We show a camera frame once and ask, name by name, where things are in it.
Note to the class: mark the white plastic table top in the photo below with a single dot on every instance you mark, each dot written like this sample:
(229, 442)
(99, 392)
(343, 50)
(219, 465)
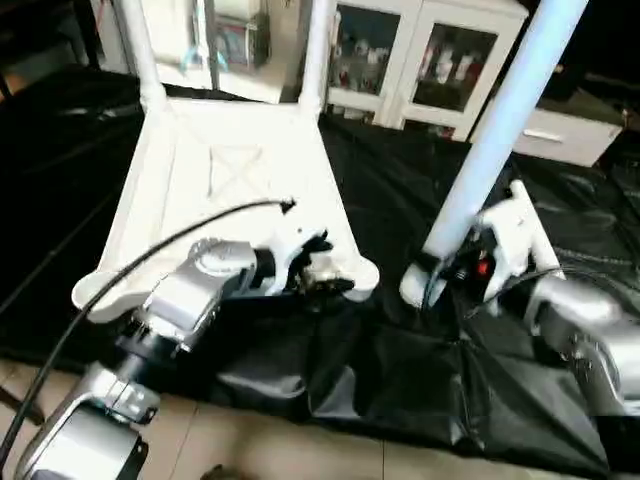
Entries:
(230, 180)

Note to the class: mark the white plastic table leg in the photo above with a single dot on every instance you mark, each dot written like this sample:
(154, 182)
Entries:
(140, 50)
(500, 130)
(316, 50)

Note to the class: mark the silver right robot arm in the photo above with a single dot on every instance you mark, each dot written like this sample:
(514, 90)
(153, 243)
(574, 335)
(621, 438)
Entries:
(590, 330)

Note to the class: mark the black work mat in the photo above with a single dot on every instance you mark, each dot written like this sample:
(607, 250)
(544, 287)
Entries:
(380, 380)

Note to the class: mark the white drawer unit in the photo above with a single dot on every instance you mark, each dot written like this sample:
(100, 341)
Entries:
(560, 135)

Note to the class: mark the white glass door cabinet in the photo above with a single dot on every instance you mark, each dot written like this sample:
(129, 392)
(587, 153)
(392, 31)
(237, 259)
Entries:
(430, 60)

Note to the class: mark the colourful toy box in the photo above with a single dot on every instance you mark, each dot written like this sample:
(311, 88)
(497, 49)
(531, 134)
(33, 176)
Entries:
(242, 42)

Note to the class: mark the white framed glass door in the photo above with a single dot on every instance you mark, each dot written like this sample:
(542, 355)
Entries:
(170, 35)

